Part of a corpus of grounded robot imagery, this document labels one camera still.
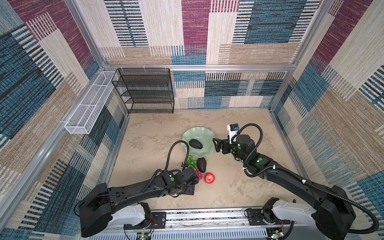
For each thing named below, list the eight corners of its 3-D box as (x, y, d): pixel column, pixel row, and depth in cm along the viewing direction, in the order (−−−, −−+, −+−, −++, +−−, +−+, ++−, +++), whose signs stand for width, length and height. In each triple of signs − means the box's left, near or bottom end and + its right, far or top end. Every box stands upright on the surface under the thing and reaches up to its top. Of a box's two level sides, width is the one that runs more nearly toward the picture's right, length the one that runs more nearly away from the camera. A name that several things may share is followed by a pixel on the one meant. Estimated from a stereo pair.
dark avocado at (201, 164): (197, 172, 89) (197, 170, 87) (197, 159, 94) (197, 157, 92) (206, 172, 89) (206, 169, 87) (205, 159, 94) (205, 157, 92)
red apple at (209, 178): (204, 184, 86) (205, 181, 83) (204, 176, 90) (205, 172, 86) (214, 184, 86) (215, 181, 83) (213, 176, 90) (214, 172, 86)
